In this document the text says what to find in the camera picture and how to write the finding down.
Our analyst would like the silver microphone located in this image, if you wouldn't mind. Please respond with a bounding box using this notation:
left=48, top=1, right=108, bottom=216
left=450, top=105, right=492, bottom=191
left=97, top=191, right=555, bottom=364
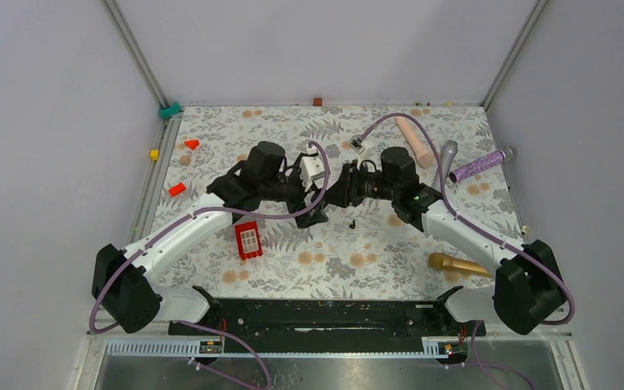
left=433, top=140, right=458, bottom=191

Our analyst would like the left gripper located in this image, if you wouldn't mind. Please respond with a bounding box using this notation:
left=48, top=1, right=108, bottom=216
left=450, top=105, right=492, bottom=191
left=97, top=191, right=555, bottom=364
left=261, top=164, right=329, bottom=228

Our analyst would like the aluminium frame rail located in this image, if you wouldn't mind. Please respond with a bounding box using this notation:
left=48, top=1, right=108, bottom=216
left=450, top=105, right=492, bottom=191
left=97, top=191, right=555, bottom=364
left=100, top=0, right=171, bottom=110
left=479, top=0, right=549, bottom=112

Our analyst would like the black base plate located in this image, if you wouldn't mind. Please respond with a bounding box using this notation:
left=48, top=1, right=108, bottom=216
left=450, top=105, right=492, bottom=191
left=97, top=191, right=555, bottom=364
left=199, top=298, right=486, bottom=353

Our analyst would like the teal block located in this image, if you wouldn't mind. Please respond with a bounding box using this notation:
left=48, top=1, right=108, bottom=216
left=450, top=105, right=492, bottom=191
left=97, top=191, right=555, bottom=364
left=158, top=102, right=183, bottom=119

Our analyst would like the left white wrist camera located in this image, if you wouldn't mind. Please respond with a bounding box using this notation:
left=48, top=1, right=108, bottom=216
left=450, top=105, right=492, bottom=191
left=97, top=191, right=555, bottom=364
left=299, top=154, right=326, bottom=191

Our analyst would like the floral table mat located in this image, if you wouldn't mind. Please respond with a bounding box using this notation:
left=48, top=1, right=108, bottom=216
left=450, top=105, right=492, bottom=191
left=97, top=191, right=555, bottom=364
left=153, top=106, right=491, bottom=300

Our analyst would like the aluminium frame rail left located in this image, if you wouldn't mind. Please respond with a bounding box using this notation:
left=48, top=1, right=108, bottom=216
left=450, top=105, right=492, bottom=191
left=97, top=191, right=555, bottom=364
left=100, top=0, right=171, bottom=110

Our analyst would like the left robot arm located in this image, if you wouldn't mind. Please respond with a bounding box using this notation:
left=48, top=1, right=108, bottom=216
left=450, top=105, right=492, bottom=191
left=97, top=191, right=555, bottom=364
left=89, top=141, right=330, bottom=334

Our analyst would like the purple glitter microphone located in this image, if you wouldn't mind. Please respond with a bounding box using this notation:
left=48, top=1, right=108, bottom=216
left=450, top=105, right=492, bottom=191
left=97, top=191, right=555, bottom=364
left=448, top=147, right=514, bottom=183

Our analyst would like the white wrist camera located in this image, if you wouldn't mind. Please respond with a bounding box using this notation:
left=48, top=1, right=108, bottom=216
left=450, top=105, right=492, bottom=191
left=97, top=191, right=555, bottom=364
left=349, top=136, right=374, bottom=165
left=299, top=154, right=326, bottom=191

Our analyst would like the red small block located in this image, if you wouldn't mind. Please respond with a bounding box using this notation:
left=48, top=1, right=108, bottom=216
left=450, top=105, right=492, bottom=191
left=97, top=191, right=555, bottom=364
left=168, top=182, right=186, bottom=197

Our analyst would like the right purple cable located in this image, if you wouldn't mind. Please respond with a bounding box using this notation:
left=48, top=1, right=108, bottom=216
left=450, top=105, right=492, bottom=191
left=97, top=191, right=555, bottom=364
left=357, top=113, right=577, bottom=390

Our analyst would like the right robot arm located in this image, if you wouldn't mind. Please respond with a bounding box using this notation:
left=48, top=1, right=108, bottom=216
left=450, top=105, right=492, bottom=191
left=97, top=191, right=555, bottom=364
left=324, top=147, right=570, bottom=335

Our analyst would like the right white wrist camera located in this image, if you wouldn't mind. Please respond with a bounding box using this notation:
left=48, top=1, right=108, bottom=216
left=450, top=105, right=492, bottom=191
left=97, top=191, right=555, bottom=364
left=349, top=136, right=374, bottom=165

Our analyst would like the gold microphone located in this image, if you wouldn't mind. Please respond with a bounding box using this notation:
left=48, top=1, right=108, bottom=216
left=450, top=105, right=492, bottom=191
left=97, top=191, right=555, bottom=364
left=427, top=253, right=493, bottom=279

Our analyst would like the red wedge block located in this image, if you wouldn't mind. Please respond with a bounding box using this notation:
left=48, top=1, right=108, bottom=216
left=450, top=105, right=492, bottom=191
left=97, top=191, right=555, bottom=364
left=184, top=139, right=200, bottom=150

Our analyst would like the red tray with tiles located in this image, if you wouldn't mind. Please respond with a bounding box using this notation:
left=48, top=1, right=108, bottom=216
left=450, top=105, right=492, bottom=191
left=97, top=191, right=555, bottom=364
left=234, top=221, right=263, bottom=261

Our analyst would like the aluminium frame rail right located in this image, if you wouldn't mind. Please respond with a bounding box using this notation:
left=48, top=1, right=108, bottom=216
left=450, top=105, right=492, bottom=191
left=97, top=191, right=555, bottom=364
left=479, top=0, right=549, bottom=112

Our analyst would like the pink microphone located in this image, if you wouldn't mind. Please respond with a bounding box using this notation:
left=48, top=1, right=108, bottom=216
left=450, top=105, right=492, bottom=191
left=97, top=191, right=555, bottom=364
left=395, top=116, right=436, bottom=169

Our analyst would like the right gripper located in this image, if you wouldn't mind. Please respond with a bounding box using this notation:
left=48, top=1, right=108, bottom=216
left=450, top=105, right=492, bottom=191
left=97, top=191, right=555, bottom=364
left=324, top=160, right=399, bottom=209

